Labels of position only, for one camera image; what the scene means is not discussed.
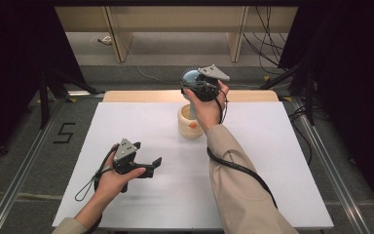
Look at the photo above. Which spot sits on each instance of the white table cover board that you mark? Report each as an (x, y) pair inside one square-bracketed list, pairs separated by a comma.
[(142, 130)]

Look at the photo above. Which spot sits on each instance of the cream ribbed cup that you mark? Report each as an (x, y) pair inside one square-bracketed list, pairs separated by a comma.
[(186, 128)]

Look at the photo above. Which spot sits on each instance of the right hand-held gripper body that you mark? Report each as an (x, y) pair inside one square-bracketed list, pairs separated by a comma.
[(206, 87)]

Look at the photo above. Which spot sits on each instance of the black curtain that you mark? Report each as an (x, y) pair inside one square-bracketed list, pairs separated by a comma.
[(354, 65), (6, 65)]

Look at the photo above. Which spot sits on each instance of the beige wooden desk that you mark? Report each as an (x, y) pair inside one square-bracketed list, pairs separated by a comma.
[(175, 19)]

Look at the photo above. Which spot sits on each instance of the black metal stand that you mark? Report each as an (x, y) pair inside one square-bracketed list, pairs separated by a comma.
[(310, 97)]

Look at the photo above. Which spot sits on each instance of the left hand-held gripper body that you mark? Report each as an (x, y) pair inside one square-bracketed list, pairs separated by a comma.
[(125, 154)]

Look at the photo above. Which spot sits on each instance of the light blue hairbrush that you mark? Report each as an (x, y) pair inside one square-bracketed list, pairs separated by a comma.
[(190, 76)]

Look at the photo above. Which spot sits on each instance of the aluminium floor rail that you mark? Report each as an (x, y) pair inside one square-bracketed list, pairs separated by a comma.
[(13, 187), (339, 185)]

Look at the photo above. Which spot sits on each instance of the wooden table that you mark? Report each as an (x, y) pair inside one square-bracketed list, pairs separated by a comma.
[(136, 96)]

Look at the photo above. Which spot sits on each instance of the person's right hand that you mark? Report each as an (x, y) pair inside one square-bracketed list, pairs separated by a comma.
[(209, 112)]

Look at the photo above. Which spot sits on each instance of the person's left hand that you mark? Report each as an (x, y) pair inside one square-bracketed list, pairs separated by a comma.
[(108, 187)]

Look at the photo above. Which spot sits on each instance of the black tripod stand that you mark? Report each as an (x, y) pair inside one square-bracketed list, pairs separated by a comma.
[(44, 104)]

